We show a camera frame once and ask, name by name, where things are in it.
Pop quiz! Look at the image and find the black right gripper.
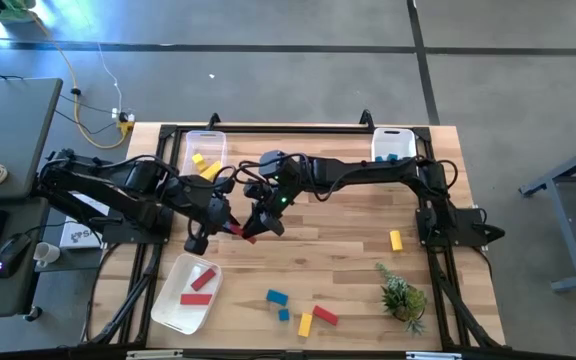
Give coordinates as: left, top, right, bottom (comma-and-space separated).
241, 179, 295, 240

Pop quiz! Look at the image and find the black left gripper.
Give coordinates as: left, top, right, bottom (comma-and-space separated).
187, 187, 243, 235

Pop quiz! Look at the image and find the red rectangular block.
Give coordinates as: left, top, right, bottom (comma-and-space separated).
229, 222, 259, 246
189, 267, 218, 293
312, 305, 341, 327

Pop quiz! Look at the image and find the yellow rectangular block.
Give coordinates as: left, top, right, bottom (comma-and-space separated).
297, 312, 314, 339
199, 160, 223, 183

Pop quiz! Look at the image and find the long red block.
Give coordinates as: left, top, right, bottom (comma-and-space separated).
179, 293, 214, 307

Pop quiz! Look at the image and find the clear plastic bin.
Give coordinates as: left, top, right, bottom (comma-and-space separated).
181, 129, 228, 184

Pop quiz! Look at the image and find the white shallow plastic bin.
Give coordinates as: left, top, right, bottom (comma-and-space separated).
149, 252, 224, 336

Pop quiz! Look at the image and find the yellow power outlet box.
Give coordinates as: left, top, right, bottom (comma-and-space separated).
111, 107, 137, 137

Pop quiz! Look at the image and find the white printed box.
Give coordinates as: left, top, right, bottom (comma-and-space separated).
58, 219, 105, 251

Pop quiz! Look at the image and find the white deep plastic bin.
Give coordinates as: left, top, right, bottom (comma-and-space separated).
370, 127, 418, 164

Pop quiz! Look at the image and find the small green potted plant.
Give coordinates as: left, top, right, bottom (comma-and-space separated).
375, 262, 428, 337

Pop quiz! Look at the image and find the white cup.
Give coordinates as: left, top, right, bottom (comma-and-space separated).
32, 241, 62, 269

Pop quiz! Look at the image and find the black computer mouse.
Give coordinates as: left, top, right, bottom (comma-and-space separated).
0, 232, 33, 280

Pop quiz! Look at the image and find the grey desk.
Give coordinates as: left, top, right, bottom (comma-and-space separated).
0, 77, 64, 321

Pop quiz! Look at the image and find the green and white object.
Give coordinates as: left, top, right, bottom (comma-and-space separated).
0, 0, 37, 25

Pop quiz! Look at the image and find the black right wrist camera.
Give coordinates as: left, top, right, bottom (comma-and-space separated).
266, 213, 286, 238

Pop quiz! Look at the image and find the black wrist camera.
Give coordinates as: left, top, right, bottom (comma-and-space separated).
266, 213, 286, 238
183, 233, 210, 257

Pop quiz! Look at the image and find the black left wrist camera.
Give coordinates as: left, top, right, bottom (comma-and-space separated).
183, 233, 210, 257

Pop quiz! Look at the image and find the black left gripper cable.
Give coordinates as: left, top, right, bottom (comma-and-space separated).
117, 153, 249, 241

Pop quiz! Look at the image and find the black aluminium table frame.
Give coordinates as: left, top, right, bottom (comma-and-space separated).
80, 110, 508, 360

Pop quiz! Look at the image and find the black table cable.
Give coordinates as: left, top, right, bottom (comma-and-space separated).
82, 242, 119, 346

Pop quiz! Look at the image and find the black floor cable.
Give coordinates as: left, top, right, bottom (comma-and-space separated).
55, 92, 122, 136

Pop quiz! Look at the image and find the white floor cable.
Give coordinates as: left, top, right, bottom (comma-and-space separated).
95, 42, 124, 119

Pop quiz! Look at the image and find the yellow floor cable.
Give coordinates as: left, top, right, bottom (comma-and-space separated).
27, 9, 134, 151

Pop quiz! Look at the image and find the grey metal table frame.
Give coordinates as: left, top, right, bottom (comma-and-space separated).
517, 137, 576, 292

